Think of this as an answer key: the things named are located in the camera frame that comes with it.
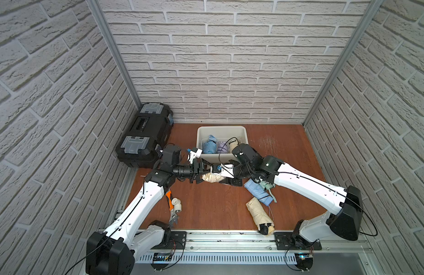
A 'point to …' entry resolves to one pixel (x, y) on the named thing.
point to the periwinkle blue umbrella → (258, 191)
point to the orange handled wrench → (174, 217)
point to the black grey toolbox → (139, 148)
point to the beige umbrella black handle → (263, 222)
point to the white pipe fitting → (177, 205)
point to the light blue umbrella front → (210, 146)
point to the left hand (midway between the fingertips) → (216, 171)
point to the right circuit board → (304, 260)
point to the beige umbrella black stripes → (212, 178)
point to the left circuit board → (162, 256)
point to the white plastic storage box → (222, 133)
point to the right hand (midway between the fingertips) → (223, 172)
